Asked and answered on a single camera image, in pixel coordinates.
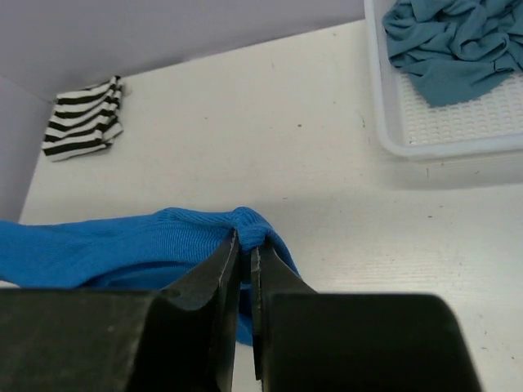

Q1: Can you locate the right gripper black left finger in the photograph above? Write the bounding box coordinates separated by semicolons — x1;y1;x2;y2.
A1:
1;232;240;391

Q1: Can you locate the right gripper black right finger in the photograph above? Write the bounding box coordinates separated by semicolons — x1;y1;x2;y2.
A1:
251;244;481;391

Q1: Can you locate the blue tank top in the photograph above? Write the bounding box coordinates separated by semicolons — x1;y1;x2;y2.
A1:
0;206;306;348

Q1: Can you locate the black white striped tank top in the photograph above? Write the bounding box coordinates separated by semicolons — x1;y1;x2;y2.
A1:
42;75;123;162

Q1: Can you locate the light teal tank top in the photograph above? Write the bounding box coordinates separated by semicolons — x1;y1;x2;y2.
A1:
382;1;522;106

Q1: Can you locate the white plastic basket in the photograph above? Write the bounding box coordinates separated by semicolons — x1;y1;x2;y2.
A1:
364;1;522;160

